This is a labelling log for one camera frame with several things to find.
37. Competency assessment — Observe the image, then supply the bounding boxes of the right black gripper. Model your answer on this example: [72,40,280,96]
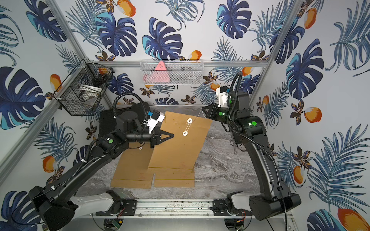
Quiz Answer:
[203,103,238,126]

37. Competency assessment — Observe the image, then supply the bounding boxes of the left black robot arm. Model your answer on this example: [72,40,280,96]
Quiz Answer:
[29,110,174,231]

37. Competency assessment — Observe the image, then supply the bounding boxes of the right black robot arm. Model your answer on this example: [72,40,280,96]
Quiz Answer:
[202,88,302,220]

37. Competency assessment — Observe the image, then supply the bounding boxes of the pink triangular object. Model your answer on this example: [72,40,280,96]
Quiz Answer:
[148,61,171,83]

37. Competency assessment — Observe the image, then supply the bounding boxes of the black plastic tool case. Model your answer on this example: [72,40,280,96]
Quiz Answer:
[98,102,150,138]

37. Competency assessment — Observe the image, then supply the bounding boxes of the white items in black basket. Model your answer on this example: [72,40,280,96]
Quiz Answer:
[78,85,103,102]

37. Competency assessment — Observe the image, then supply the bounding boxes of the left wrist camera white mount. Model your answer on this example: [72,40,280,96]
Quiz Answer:
[144,110,165,134]

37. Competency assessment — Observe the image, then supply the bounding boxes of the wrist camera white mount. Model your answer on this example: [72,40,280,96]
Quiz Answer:
[215,86,230,107]
[144,110,165,134]

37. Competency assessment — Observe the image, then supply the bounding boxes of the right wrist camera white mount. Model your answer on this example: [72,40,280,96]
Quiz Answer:
[215,86,230,107]

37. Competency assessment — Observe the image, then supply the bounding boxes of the white mesh wall basket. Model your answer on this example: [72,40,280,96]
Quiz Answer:
[139,60,204,85]

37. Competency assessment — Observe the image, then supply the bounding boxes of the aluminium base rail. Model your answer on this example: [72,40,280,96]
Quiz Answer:
[56,198,294,219]

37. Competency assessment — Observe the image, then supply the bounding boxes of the black wire basket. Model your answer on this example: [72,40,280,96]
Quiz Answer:
[53,60,114,116]

